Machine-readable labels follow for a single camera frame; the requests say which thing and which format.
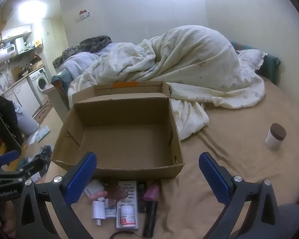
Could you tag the white counter cabinet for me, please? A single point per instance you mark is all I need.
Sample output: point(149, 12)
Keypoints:
point(23, 97)

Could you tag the white washing machine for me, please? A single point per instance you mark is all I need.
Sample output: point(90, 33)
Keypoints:
point(41, 83)

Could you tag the black plastic bag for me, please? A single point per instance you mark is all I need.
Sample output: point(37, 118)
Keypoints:
point(44, 153)

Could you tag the cream duvet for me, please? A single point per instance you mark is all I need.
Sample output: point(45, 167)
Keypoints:
point(189, 62)

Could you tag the white remote control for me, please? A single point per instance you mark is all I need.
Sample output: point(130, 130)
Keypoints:
point(130, 194)

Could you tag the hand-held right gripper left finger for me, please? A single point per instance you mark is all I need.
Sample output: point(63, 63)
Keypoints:
point(81, 179)

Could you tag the white range hood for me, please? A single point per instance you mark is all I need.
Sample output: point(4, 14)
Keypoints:
point(23, 46)

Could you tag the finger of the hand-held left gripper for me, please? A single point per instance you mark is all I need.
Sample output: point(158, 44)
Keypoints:
point(8, 157)
point(31, 169)

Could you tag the person's left hand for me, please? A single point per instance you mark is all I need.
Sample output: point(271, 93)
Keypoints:
point(0, 220)

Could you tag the white charger plug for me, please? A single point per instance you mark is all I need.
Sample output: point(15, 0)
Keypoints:
point(98, 211)

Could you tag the white papers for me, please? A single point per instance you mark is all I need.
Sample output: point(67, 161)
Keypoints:
point(41, 133)

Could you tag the white bottle red label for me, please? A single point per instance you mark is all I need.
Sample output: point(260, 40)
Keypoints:
point(127, 217)

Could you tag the cardboard box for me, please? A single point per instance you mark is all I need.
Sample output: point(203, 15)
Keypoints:
point(124, 139)

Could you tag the lavender blanket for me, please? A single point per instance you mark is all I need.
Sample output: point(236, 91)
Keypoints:
point(77, 61)

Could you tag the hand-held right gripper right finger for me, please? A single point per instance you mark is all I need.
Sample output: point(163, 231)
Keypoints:
point(214, 179)

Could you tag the small purple gold-capped bottle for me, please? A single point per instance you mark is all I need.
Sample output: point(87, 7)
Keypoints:
point(151, 193)

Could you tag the dark green cushion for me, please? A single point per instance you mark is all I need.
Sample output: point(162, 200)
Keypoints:
point(270, 67)

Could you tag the black stick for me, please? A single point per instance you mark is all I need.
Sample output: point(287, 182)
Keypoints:
point(142, 196)

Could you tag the leopard print blanket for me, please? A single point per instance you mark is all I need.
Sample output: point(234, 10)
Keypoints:
point(92, 43)

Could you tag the wall hook ornament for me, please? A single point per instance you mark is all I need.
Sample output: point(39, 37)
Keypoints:
point(83, 14)

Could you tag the black jacket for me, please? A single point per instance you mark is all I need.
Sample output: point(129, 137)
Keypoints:
point(3, 119)

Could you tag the person's grey pants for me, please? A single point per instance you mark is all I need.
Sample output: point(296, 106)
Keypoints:
point(292, 221)

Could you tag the white bottle blue label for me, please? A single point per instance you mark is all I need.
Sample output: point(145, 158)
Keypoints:
point(110, 210)

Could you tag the white wall cabinet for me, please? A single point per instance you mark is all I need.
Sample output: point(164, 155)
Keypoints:
point(16, 32)

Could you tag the translucent pink hair clip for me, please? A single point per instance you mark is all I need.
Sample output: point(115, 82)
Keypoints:
point(115, 193)

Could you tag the floral white pillow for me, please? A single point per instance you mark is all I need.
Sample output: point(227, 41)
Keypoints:
point(251, 57)

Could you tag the teal bed corner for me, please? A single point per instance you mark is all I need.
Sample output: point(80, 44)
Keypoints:
point(61, 84)

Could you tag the grey stuffed bag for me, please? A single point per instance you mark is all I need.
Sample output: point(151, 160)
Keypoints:
point(27, 125)

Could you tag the white earbud case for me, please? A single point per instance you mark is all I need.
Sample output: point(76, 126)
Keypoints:
point(94, 186)

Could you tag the white jar brown lid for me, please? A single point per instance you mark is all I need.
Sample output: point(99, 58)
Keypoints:
point(275, 137)

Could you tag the white water heater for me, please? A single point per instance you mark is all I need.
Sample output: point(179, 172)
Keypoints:
point(5, 54)

